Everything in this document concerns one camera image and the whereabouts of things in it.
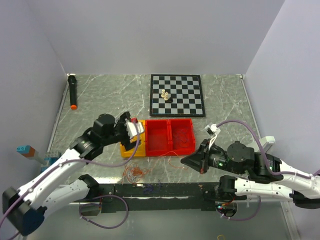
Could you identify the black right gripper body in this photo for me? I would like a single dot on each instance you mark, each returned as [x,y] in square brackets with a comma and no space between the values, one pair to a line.
[212,157]

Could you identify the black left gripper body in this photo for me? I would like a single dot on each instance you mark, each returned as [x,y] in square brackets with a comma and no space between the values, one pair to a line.
[120,131]

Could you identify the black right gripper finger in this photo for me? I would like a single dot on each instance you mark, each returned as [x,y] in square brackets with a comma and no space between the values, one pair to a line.
[193,164]
[197,155]

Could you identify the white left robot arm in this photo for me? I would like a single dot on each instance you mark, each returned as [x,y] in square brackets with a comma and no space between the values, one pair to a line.
[28,206]

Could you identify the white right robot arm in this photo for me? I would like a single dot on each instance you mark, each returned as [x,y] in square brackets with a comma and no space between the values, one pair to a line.
[252,173]

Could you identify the red plastic bin right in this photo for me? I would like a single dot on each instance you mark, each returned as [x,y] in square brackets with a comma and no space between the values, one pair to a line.
[183,137]

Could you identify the red plastic bin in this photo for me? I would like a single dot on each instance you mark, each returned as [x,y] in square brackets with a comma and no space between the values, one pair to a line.
[183,137]
[157,138]

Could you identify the yellow plastic bin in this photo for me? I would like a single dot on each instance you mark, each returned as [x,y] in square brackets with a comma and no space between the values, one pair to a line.
[141,150]

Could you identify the red plastic bin middle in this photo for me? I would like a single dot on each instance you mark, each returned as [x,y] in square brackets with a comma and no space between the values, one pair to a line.
[157,138]

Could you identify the white chess piece tall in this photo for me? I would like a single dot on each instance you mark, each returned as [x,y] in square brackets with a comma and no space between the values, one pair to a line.
[163,93]

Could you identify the white chess piece short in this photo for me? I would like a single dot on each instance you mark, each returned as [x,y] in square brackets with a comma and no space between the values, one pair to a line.
[166,96]

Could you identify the black white chessboard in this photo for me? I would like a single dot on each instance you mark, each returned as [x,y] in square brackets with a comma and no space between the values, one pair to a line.
[186,91]

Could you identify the black marker orange cap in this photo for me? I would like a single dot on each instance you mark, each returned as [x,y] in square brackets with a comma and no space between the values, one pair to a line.
[72,81]

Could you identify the blue brown toy block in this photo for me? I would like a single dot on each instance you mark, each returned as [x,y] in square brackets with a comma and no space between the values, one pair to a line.
[26,150]

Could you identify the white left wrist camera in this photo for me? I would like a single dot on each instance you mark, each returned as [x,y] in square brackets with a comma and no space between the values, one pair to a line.
[134,128]

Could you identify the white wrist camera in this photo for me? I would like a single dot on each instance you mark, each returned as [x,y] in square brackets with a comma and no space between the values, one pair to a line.
[213,130]
[134,128]

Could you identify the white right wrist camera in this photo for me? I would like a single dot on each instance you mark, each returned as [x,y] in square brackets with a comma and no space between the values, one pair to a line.
[213,130]

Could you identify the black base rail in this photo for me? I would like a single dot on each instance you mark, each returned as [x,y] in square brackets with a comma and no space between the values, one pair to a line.
[160,196]

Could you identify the white stand bracket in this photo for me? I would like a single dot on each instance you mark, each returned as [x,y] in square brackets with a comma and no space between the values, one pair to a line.
[266,142]

